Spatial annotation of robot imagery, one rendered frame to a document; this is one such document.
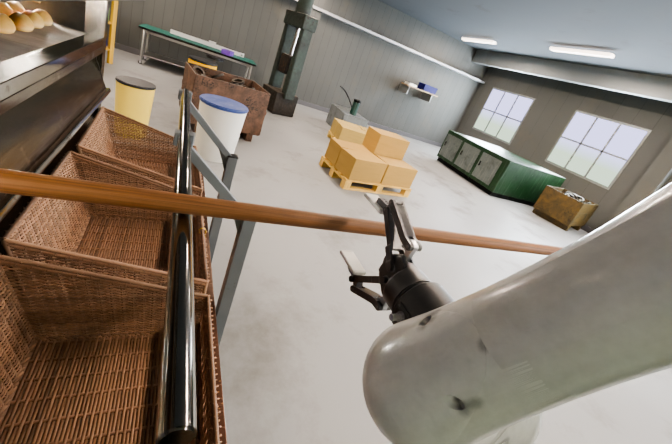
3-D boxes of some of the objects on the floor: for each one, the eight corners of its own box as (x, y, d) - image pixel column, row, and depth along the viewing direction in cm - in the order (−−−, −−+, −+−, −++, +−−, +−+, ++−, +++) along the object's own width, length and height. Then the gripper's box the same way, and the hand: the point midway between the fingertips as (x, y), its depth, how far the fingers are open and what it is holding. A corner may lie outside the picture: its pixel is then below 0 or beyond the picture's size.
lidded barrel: (231, 150, 415) (243, 101, 392) (240, 167, 375) (253, 114, 353) (186, 142, 387) (196, 89, 364) (191, 160, 347) (203, 102, 324)
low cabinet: (546, 209, 778) (566, 178, 748) (489, 196, 696) (510, 160, 667) (484, 173, 955) (499, 146, 925) (433, 158, 874) (448, 129, 844)
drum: (115, 125, 361) (120, 73, 340) (151, 133, 376) (158, 83, 355) (105, 135, 331) (111, 79, 311) (145, 143, 346) (153, 90, 325)
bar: (70, 787, 66) (145, 435, 24) (141, 310, 168) (179, 83, 126) (229, 695, 81) (445, 379, 39) (206, 308, 183) (259, 105, 141)
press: (262, 111, 672) (300, -30, 579) (257, 101, 741) (290, -26, 649) (294, 120, 703) (334, -12, 610) (286, 110, 772) (321, -10, 679)
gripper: (434, 231, 43) (364, 165, 60) (364, 362, 51) (321, 272, 69) (473, 236, 46) (396, 172, 63) (401, 358, 55) (351, 273, 72)
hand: (359, 227), depth 65 cm, fingers open, 13 cm apart
